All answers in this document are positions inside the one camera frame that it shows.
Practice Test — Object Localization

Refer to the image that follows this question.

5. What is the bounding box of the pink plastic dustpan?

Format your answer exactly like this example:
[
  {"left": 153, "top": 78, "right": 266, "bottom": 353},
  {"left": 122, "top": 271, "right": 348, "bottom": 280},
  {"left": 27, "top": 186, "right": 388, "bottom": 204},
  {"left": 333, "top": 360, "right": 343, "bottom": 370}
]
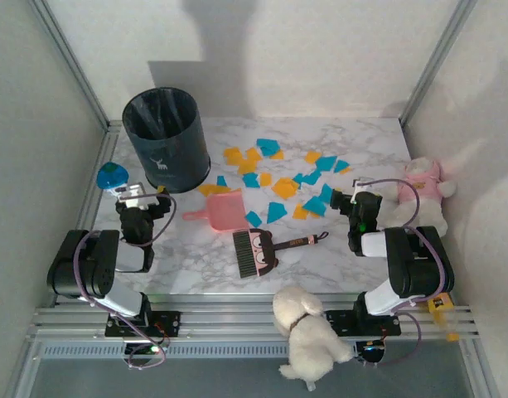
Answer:
[{"left": 181, "top": 188, "right": 250, "bottom": 231}]

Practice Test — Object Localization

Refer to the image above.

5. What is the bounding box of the dark blue trash bin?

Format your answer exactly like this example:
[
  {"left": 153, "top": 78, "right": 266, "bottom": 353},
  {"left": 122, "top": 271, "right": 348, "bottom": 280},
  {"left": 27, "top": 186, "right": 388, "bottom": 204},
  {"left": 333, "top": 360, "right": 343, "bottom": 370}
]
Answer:
[{"left": 121, "top": 86, "right": 212, "bottom": 195}]

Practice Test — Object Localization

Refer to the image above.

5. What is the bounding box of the blue white toy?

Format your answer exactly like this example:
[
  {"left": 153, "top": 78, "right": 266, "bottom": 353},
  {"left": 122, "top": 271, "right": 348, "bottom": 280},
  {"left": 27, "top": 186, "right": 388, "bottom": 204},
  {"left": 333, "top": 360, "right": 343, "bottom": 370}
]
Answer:
[{"left": 96, "top": 162, "right": 133, "bottom": 196}]

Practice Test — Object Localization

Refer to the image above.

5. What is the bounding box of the plush bear pink shirt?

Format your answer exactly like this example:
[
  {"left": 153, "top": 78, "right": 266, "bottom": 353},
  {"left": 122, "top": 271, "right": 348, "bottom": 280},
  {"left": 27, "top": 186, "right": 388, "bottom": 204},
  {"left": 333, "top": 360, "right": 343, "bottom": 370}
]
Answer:
[{"left": 388, "top": 156, "right": 458, "bottom": 238}]

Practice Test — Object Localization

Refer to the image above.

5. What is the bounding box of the white plush dog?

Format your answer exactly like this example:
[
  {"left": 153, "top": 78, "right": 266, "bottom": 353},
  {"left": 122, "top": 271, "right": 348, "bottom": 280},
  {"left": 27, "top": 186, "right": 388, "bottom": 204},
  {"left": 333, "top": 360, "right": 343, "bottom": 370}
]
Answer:
[{"left": 272, "top": 284, "right": 356, "bottom": 391}]

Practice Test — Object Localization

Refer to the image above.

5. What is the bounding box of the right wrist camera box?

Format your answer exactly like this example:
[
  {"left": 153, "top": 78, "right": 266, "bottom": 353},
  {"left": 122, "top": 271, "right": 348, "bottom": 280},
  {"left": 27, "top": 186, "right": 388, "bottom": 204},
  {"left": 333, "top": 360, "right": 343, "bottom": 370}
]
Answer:
[{"left": 351, "top": 177, "right": 380, "bottom": 196}]

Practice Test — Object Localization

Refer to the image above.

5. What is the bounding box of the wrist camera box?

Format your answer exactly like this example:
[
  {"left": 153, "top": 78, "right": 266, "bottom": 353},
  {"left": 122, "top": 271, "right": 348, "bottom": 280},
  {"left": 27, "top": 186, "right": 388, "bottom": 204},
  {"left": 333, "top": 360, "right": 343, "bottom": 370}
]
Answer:
[
  {"left": 115, "top": 182, "right": 158, "bottom": 210},
  {"left": 351, "top": 177, "right": 380, "bottom": 196}
]

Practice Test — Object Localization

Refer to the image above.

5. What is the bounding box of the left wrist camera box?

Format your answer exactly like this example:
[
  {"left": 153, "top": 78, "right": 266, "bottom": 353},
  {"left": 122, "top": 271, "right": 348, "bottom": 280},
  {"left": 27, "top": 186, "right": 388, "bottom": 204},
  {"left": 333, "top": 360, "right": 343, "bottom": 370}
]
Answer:
[{"left": 115, "top": 182, "right": 158, "bottom": 210}]

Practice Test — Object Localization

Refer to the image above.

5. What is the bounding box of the purple cable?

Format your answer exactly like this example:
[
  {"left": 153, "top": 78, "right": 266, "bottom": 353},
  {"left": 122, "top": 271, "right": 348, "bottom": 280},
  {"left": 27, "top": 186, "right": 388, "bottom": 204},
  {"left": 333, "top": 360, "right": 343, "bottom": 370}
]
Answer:
[
  {"left": 73, "top": 194, "right": 177, "bottom": 370},
  {"left": 352, "top": 177, "right": 450, "bottom": 368}
]

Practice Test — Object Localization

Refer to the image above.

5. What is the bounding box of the aluminium side rail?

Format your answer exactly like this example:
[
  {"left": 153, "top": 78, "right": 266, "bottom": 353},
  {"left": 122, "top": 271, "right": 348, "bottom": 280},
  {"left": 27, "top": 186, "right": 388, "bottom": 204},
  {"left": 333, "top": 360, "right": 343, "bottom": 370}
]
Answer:
[{"left": 52, "top": 119, "right": 123, "bottom": 308}]

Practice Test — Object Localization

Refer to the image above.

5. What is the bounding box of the aluminium frame rail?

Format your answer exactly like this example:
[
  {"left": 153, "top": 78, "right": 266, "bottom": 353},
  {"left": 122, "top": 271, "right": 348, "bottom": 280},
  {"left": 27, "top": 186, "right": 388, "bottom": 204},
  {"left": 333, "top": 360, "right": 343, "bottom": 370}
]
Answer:
[{"left": 27, "top": 293, "right": 481, "bottom": 343}]

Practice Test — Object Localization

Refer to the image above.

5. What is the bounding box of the grey slotted cable duct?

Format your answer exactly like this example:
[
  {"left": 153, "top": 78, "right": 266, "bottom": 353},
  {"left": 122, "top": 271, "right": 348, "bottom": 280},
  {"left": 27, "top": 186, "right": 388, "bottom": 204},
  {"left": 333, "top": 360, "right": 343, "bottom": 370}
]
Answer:
[{"left": 40, "top": 342, "right": 294, "bottom": 360}]

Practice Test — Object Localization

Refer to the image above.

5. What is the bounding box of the aluminium frame post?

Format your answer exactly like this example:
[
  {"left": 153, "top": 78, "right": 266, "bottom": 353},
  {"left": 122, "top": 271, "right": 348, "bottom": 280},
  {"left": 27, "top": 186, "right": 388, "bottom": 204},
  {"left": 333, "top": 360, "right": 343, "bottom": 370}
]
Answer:
[
  {"left": 398, "top": 0, "right": 478, "bottom": 128},
  {"left": 27, "top": 0, "right": 112, "bottom": 132}
]

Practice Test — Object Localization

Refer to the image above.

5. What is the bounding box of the aluminium frame leg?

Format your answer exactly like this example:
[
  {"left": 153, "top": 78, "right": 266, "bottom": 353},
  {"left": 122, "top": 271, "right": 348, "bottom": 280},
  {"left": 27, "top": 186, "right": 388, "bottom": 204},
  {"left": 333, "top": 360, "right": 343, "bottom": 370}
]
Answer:
[
  {"left": 458, "top": 337, "right": 501, "bottom": 398},
  {"left": 4, "top": 337, "right": 46, "bottom": 398}
]

